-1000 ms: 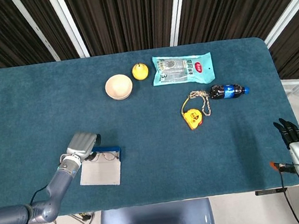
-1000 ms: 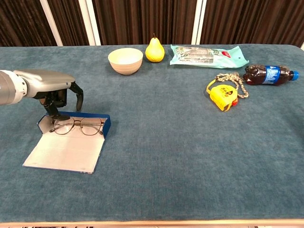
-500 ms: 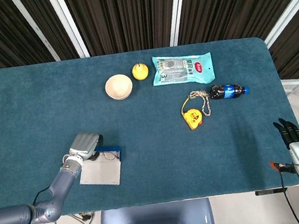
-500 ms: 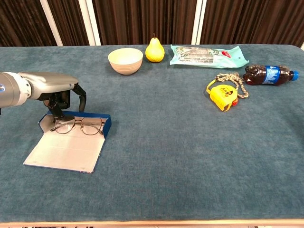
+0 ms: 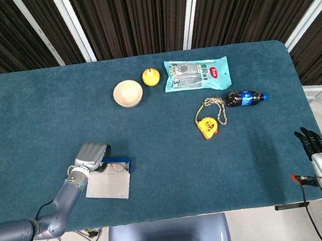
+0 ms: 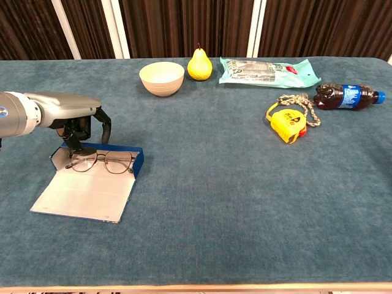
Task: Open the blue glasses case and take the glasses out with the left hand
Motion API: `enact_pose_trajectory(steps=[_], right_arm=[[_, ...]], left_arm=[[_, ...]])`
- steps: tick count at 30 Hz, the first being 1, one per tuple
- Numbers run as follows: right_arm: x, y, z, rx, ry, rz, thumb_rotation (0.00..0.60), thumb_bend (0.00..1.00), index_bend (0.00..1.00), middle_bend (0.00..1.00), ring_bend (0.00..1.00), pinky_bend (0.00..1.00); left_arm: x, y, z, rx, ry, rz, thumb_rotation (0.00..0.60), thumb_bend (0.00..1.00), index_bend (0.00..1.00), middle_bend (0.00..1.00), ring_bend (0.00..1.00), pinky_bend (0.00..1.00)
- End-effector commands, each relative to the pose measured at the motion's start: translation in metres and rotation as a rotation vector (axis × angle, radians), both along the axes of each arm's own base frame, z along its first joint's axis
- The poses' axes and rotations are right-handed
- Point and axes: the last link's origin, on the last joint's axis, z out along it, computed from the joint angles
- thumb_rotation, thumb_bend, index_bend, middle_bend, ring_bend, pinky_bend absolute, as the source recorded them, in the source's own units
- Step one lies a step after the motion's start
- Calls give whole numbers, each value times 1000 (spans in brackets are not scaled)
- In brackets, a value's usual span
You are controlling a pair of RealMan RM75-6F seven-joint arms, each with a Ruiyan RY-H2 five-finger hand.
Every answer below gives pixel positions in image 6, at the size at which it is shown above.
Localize teal table cloth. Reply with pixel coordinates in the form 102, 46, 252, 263
0, 57, 392, 288

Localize dark brown pleated curtain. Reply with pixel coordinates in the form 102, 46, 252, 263
0, 0, 392, 61

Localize mint green snack bag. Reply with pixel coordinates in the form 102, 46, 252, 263
219, 57, 322, 90

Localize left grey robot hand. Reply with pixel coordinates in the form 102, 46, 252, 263
39, 92, 113, 156

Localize beige ribbed bowl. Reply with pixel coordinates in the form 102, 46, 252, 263
138, 61, 186, 97

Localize thin-framed eyeglasses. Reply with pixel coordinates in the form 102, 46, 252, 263
65, 149, 137, 175

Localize yellow pear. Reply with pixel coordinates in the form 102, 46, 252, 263
187, 42, 213, 81

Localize beige braided rope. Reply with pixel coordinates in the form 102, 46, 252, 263
277, 93, 322, 128

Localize cola bottle blue label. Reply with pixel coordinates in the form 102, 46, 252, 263
313, 83, 386, 111

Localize blue glasses case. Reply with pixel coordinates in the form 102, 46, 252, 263
29, 141, 145, 224

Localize yellow tape measure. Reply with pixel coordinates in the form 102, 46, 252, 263
265, 102, 308, 145

